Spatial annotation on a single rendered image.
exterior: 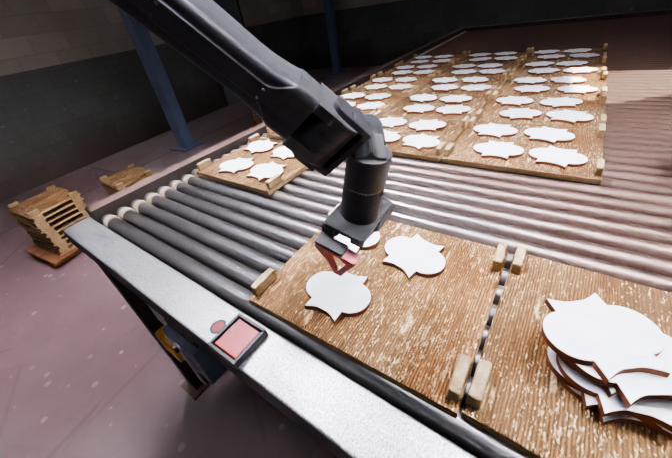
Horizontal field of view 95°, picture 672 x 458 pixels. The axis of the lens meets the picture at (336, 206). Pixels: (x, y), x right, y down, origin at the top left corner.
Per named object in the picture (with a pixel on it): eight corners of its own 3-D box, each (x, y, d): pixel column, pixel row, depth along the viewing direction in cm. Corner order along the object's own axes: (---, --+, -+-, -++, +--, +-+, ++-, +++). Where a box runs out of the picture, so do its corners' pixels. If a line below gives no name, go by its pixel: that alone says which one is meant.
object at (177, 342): (214, 398, 73) (183, 354, 63) (182, 368, 80) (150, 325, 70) (250, 358, 80) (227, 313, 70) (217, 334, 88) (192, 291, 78)
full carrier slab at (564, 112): (603, 134, 103) (607, 121, 100) (473, 124, 125) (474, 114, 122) (604, 102, 125) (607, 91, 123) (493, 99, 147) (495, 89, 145)
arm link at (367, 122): (287, 154, 38) (336, 105, 33) (299, 112, 46) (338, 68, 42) (357, 205, 43) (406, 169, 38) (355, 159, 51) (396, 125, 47)
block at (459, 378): (459, 406, 41) (460, 395, 40) (445, 398, 42) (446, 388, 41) (471, 367, 45) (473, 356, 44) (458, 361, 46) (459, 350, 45)
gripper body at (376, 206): (390, 210, 49) (400, 172, 44) (361, 251, 43) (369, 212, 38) (355, 194, 52) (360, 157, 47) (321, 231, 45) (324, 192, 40)
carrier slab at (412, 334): (456, 419, 41) (457, 414, 41) (250, 304, 63) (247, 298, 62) (507, 256, 64) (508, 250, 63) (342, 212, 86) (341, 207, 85)
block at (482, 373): (479, 412, 40) (481, 402, 39) (464, 404, 41) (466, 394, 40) (490, 373, 44) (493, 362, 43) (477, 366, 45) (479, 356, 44)
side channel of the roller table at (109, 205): (106, 234, 107) (90, 211, 102) (99, 229, 110) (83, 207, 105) (462, 37, 366) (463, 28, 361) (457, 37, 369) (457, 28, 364)
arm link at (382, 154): (348, 154, 36) (396, 159, 36) (348, 126, 41) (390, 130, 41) (342, 199, 41) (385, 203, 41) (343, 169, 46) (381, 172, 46)
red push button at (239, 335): (237, 363, 53) (234, 359, 52) (216, 347, 56) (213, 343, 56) (262, 336, 57) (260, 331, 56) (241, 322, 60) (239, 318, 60)
